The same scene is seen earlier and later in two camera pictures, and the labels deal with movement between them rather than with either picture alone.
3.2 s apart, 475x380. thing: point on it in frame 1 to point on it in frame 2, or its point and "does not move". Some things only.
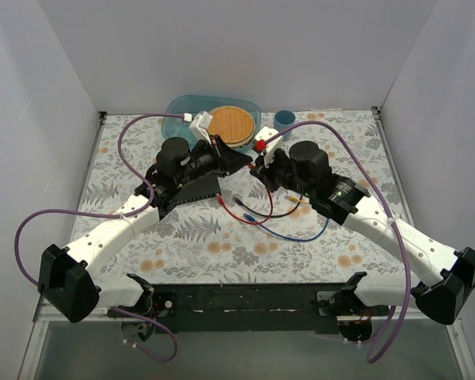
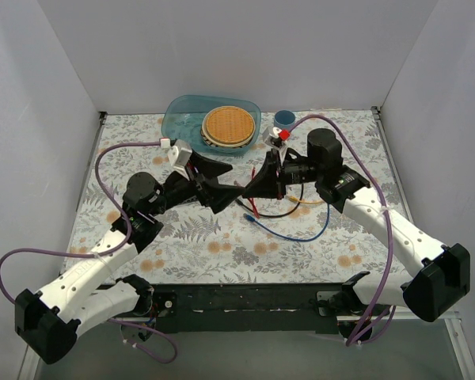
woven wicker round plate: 234,124 does not move
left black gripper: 220,157 to 200,184
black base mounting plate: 247,309 does not move
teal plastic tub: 176,128 does not move
